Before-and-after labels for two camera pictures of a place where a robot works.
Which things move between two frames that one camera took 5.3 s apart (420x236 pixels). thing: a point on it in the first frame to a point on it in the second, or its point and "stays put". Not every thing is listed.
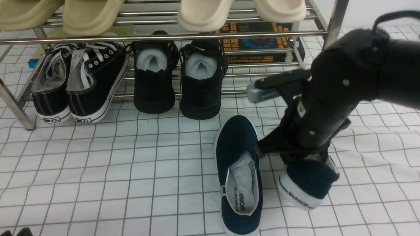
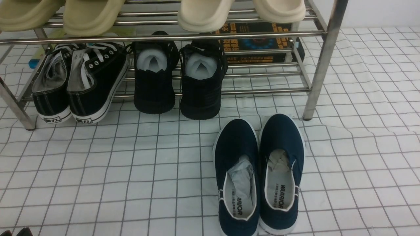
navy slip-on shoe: (305, 184) to (281, 153)
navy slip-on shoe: (238, 166) stays put
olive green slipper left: (19, 15) stays put
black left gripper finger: (7, 233) stays put
